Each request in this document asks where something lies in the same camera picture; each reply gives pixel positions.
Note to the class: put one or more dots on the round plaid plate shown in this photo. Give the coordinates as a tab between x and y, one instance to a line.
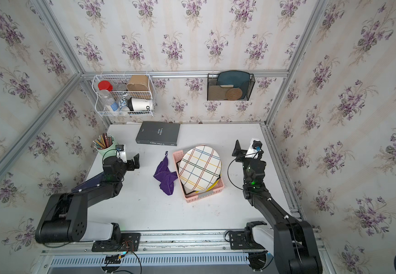
199	168

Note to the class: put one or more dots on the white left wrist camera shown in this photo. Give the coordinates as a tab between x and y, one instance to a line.
121	152

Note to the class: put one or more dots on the green pencil cup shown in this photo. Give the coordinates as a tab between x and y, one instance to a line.
106	144

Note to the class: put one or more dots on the square floral plate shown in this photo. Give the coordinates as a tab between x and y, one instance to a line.
192	196

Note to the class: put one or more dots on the purple cloth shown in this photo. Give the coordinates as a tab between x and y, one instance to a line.
165	177

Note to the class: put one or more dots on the small circuit board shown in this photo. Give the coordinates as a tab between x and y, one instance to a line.
112	259

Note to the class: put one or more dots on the clear plastic bottle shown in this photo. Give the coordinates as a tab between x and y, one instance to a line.
108	100

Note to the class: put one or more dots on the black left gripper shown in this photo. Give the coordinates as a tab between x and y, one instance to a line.
131	164

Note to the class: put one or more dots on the black mesh wall holder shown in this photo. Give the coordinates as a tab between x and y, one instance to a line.
216	92

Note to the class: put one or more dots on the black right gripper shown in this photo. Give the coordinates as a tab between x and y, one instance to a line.
238	153

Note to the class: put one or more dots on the white wire wall basket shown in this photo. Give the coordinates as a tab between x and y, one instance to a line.
121	94

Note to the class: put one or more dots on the white black tumbler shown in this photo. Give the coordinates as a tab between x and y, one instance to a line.
140	105

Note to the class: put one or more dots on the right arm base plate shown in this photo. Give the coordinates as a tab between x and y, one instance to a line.
238	240

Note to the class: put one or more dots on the pink plastic basket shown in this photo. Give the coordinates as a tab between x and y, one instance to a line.
199	170

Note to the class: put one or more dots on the red lidded jar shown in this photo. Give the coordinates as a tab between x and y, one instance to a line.
105	85

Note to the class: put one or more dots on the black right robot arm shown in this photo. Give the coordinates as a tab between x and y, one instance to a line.
294	248

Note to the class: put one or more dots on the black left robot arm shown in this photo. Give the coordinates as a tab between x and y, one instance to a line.
65	216

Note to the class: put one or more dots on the teal plate in holder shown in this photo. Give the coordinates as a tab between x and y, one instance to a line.
238	79

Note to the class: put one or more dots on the round cork coaster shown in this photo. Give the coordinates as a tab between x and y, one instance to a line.
233	94

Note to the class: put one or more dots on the dark grey book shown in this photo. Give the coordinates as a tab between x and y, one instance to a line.
158	133

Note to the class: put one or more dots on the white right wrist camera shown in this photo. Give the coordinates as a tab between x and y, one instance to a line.
254	148

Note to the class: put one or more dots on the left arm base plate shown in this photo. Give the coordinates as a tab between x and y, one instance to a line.
127	242

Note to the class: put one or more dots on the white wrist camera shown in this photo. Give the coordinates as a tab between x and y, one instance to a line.
121	152
254	148

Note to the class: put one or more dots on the yellow striped round plate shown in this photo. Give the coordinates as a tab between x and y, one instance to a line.
217	185

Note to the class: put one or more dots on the dark blue notebook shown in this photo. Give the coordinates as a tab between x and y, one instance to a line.
90	183

